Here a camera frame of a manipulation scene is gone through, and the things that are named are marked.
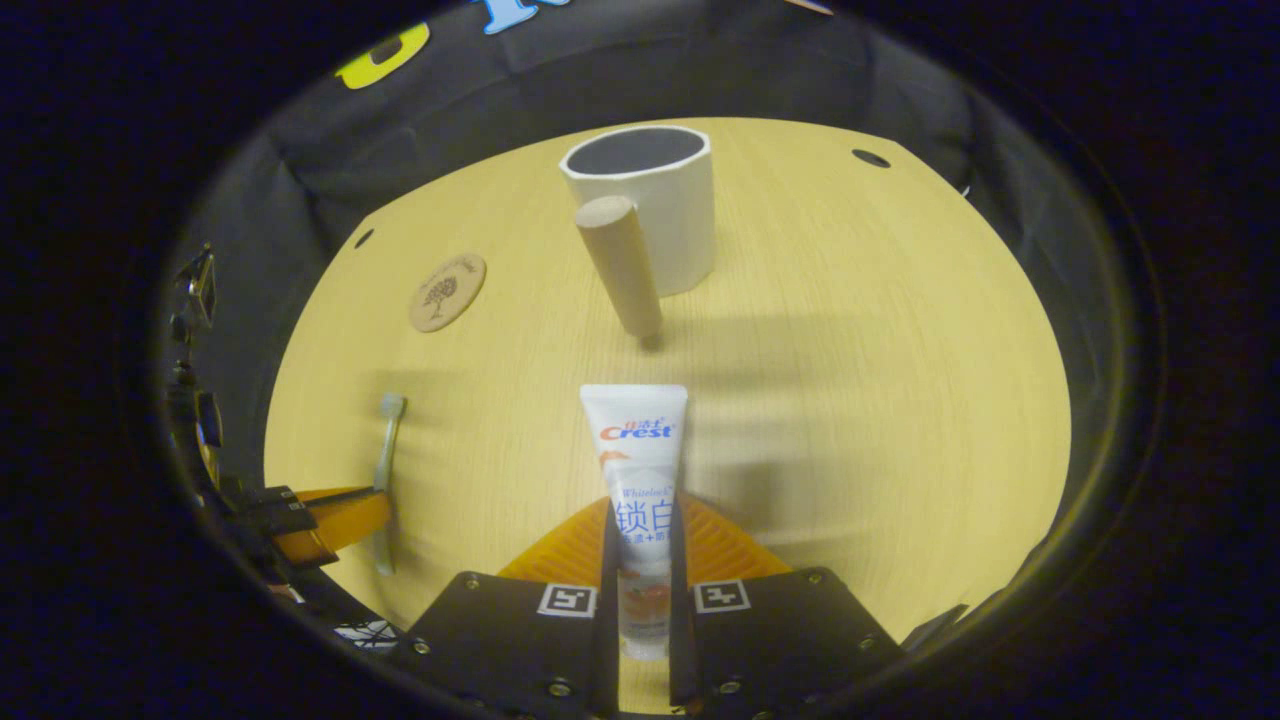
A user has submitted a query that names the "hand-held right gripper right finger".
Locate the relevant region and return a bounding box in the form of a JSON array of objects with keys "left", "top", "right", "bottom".
[{"left": 668, "top": 492, "right": 906, "bottom": 716}]

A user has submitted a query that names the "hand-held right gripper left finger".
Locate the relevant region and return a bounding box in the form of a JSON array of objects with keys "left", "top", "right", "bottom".
[{"left": 400, "top": 495, "right": 621, "bottom": 716}]

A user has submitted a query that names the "pale green toothbrush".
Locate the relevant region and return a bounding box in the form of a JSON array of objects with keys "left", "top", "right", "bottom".
[{"left": 372, "top": 392, "right": 408, "bottom": 576}]

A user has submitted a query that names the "white toothpaste tube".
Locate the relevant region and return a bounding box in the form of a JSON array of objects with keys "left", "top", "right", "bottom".
[{"left": 580, "top": 384, "right": 689, "bottom": 663}]

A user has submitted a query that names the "round wooden coaster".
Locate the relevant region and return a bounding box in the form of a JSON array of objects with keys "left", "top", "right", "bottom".
[{"left": 409, "top": 252, "right": 488, "bottom": 334}]

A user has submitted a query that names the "white cup with wooden handle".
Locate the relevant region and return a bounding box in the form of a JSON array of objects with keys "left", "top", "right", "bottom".
[{"left": 558, "top": 125, "right": 717, "bottom": 341}]

